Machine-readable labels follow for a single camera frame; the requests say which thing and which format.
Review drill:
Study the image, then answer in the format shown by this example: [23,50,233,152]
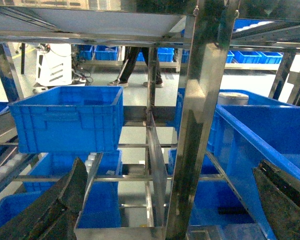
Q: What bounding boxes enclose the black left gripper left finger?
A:
[0,157,88,240]

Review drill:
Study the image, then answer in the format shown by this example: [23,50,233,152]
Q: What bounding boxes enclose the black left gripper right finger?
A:
[252,160,300,240]

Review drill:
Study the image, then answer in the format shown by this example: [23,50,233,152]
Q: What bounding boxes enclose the stainless steel roller shelf rack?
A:
[0,0,300,240]

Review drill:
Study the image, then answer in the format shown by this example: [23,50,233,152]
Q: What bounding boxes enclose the blue bin lower right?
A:
[207,89,300,240]

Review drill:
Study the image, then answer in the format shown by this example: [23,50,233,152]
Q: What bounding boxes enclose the blue bin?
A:
[207,89,300,240]
[8,86,124,154]

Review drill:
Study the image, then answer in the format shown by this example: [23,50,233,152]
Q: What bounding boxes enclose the blue bin lower left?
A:
[8,86,124,154]

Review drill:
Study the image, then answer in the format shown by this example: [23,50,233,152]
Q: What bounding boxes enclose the white machine cart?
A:
[33,43,73,94]

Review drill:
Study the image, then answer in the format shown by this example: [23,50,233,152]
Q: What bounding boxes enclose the person legs dark trousers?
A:
[107,46,164,89]

